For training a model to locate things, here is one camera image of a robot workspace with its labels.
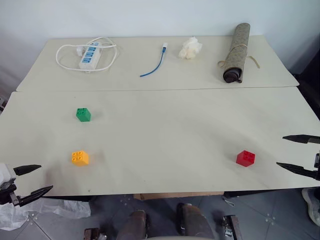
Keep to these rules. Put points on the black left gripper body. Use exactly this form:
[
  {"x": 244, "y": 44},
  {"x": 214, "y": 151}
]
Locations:
[{"x": 12, "y": 197}]

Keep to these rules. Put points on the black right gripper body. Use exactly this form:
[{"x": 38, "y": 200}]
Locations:
[{"x": 318, "y": 165}]

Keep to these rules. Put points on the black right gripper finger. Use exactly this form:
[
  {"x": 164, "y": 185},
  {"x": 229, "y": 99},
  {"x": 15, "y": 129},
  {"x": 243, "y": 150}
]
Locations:
[
  {"x": 303, "y": 139},
  {"x": 297, "y": 169}
]

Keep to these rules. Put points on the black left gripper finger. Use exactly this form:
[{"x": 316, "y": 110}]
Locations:
[
  {"x": 35, "y": 193},
  {"x": 25, "y": 169}
]

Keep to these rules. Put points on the clear plastic bag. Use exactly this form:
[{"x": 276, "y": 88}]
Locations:
[{"x": 57, "y": 207}]

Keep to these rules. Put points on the red toy brick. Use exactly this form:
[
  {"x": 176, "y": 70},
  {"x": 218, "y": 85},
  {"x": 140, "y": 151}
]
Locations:
[{"x": 245, "y": 158}]

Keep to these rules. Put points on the yellow toy brick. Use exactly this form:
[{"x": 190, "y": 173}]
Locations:
[{"x": 80, "y": 158}]

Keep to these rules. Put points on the green toy brick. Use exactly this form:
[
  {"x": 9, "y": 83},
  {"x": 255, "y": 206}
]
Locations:
[{"x": 83, "y": 115}]

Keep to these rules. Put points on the dark rounded shape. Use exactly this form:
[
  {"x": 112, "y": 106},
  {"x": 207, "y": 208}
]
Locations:
[
  {"x": 193, "y": 222},
  {"x": 132, "y": 225}
]

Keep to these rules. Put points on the rolled patterned mat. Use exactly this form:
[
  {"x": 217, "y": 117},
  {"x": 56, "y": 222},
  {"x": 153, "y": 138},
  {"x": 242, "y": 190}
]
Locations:
[{"x": 237, "y": 52}]

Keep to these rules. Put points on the white blue power strip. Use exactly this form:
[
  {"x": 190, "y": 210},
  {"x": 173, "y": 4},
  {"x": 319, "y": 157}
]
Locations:
[{"x": 89, "y": 56}]

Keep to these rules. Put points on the crumpled white tissue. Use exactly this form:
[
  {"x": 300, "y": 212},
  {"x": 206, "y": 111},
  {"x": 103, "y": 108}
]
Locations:
[{"x": 189, "y": 49}]

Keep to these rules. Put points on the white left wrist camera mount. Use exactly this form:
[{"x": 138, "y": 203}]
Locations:
[{"x": 6, "y": 175}]

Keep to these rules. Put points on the dark metal bracket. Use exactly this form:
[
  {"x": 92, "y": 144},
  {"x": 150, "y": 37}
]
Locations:
[
  {"x": 93, "y": 233},
  {"x": 231, "y": 226}
]

